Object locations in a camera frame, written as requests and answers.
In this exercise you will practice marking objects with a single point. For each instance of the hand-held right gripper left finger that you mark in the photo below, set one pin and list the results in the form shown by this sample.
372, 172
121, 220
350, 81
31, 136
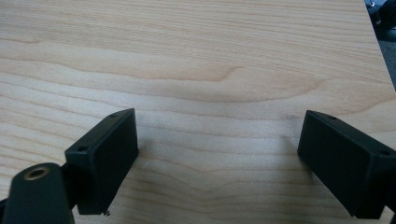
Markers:
102, 161

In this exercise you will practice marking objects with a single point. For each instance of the dark equipment beside table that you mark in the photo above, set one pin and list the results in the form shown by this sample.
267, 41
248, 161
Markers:
384, 18

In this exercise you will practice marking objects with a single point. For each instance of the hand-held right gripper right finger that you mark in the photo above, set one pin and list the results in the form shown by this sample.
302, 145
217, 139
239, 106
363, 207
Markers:
345, 165

